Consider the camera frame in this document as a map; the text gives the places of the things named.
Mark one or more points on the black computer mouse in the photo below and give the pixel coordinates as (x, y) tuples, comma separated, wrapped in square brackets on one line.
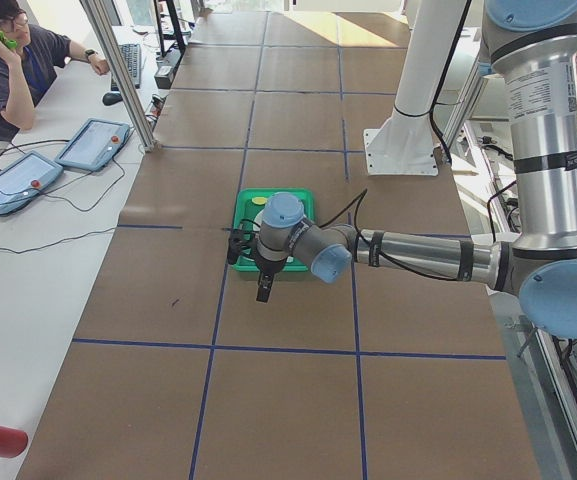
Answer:
[(111, 98)]

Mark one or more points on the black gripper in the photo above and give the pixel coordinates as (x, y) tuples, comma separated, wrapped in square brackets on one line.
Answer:
[(268, 267)]

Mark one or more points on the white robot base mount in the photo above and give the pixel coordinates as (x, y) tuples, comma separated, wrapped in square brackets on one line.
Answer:
[(403, 145)]

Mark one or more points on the aluminium frame post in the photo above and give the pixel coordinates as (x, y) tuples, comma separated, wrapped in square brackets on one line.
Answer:
[(100, 23)]

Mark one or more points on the green plastic tray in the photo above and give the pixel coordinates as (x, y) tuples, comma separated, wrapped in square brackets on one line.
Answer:
[(246, 211)]

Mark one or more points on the seated person in blue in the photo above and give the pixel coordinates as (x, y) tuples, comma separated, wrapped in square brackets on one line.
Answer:
[(27, 73)]

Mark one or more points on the blue teach pendant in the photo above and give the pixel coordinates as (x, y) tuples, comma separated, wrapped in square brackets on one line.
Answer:
[(94, 145), (26, 178)]

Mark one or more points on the black keyboard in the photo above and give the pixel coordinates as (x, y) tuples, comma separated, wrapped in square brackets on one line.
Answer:
[(131, 53)]

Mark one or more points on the white round plate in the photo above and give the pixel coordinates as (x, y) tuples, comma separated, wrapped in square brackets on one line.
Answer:
[(257, 221)]

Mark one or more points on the green phone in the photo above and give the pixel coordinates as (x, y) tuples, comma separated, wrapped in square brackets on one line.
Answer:
[(9, 43)]

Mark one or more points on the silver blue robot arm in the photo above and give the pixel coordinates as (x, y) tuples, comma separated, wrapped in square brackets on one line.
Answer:
[(532, 45)]

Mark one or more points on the near blue teach pendant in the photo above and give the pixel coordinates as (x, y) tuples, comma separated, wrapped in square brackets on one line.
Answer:
[(26, 178)]

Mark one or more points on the far blue teach pendant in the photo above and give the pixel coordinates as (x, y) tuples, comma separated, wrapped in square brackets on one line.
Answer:
[(94, 145)]

